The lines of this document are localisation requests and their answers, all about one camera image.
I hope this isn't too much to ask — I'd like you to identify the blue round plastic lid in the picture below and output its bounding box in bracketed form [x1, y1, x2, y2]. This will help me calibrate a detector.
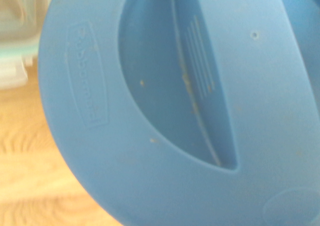
[36, 0, 320, 226]

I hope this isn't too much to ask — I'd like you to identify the clear container with teal lid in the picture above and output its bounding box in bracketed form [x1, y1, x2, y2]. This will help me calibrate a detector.
[0, 0, 60, 88]

